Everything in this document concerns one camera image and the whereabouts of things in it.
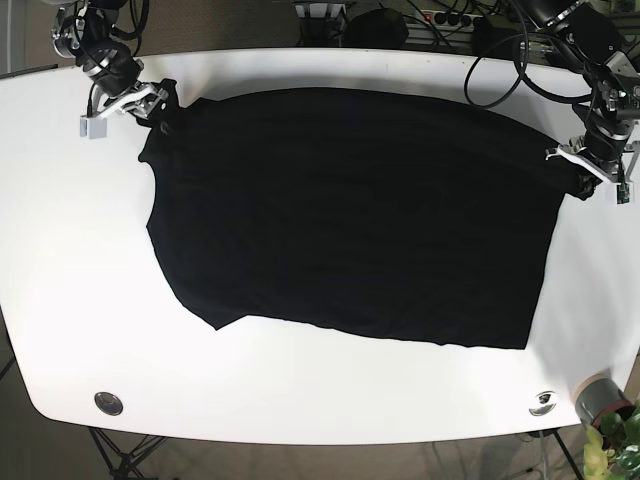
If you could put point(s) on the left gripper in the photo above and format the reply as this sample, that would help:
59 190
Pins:
604 154

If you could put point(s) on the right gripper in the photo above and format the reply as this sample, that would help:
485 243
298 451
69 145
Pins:
107 55

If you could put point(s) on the black printed T-shirt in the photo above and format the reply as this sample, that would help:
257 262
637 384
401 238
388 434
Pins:
380 215

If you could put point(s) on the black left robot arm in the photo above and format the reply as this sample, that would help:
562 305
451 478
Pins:
591 46

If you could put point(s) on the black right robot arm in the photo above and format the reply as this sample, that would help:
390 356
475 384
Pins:
124 21

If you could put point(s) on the grey plant pot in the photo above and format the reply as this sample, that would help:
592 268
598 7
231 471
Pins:
599 395

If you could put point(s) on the right metal table grommet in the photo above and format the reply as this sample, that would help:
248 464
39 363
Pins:
543 403

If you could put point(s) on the metal table grommet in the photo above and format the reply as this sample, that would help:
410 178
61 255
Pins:
108 403
543 403

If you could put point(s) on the green potted plant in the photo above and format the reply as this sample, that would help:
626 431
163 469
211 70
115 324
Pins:
612 449

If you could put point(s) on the left metal table grommet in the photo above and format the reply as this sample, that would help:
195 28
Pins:
108 403

